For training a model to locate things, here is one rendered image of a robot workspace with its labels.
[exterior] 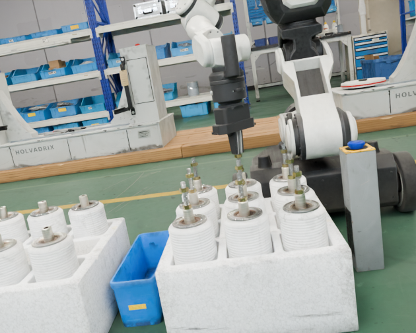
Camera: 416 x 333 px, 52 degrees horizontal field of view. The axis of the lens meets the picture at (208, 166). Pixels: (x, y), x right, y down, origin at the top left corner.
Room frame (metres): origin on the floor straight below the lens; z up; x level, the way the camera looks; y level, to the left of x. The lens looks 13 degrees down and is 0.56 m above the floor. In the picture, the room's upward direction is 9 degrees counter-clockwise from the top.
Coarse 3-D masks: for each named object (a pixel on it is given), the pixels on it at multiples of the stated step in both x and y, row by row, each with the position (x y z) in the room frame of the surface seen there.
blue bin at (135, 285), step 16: (144, 240) 1.19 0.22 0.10; (160, 240) 1.18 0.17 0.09; (128, 256) 1.05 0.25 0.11; (144, 256) 1.18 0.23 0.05; (160, 256) 1.18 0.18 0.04; (128, 272) 1.02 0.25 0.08; (144, 272) 1.14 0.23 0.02; (112, 288) 0.90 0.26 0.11; (128, 288) 0.90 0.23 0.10; (144, 288) 0.89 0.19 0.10; (128, 304) 0.90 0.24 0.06; (144, 304) 0.90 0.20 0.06; (160, 304) 0.92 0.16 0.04; (128, 320) 0.90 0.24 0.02; (144, 320) 0.90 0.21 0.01; (160, 320) 0.90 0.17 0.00
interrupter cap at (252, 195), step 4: (248, 192) 0.99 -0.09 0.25; (252, 192) 0.98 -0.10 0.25; (256, 192) 0.97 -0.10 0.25; (228, 196) 0.98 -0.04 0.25; (232, 196) 0.97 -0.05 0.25; (236, 196) 0.97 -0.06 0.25; (248, 196) 0.96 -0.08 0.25; (252, 196) 0.95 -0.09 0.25; (256, 196) 0.94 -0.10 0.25; (228, 200) 0.95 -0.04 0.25; (232, 200) 0.95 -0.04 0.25; (236, 200) 0.94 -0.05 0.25; (248, 200) 0.93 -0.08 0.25; (252, 200) 0.93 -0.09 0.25
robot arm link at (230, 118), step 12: (228, 84) 1.04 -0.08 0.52; (240, 84) 1.05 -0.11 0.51; (216, 96) 1.05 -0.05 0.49; (228, 96) 1.04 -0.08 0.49; (240, 96) 1.04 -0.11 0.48; (216, 108) 1.07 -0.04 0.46; (228, 108) 1.04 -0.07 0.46; (240, 108) 1.06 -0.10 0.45; (216, 120) 1.07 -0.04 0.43; (228, 120) 1.04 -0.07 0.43; (240, 120) 1.06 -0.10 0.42; (252, 120) 1.08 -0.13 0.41; (216, 132) 1.04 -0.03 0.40; (228, 132) 1.03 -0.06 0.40
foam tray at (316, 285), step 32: (224, 256) 0.81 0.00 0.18; (256, 256) 0.79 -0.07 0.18; (288, 256) 0.76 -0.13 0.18; (320, 256) 0.76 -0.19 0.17; (160, 288) 0.79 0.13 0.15; (192, 288) 0.78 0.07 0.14; (224, 288) 0.77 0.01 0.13; (256, 288) 0.77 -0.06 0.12; (288, 288) 0.76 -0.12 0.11; (320, 288) 0.76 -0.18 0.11; (352, 288) 0.75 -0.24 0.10; (192, 320) 0.78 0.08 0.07; (224, 320) 0.78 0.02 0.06; (256, 320) 0.77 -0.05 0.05; (288, 320) 0.76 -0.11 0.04; (320, 320) 0.76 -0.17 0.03; (352, 320) 0.75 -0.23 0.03
